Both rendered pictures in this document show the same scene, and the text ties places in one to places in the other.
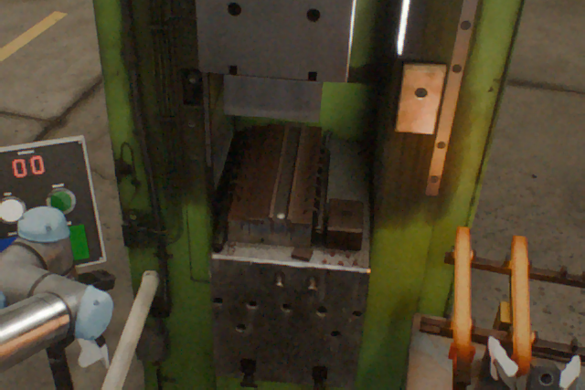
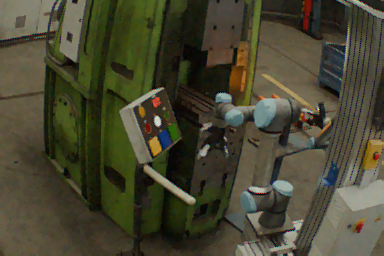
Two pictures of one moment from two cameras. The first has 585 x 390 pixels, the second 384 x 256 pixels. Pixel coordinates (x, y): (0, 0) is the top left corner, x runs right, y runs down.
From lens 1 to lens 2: 2.44 m
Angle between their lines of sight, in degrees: 42
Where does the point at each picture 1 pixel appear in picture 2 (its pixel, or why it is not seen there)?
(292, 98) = (225, 55)
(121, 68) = (153, 61)
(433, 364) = not seen: hidden behind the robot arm
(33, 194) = (159, 113)
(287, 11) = (227, 26)
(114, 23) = (156, 43)
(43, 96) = not seen: outside the picture
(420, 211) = (239, 98)
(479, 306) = not seen: hidden behind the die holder
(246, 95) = (213, 57)
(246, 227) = (204, 116)
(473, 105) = (251, 53)
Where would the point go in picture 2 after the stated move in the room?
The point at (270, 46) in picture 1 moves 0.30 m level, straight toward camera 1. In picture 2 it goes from (222, 38) to (263, 55)
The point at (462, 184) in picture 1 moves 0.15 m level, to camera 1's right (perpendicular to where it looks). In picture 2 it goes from (249, 84) to (262, 81)
